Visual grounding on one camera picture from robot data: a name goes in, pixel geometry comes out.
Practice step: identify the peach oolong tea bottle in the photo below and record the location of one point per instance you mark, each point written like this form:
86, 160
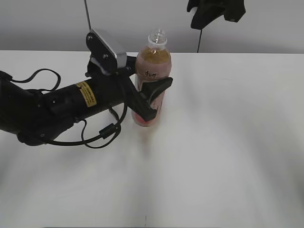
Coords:
153, 62

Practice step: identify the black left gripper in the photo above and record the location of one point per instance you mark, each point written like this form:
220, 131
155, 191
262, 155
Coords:
117, 88

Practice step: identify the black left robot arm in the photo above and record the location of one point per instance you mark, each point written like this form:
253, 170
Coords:
39, 116

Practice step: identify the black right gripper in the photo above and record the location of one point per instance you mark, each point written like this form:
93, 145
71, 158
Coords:
209, 10

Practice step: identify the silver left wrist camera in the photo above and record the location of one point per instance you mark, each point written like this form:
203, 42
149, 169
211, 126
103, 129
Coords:
106, 52

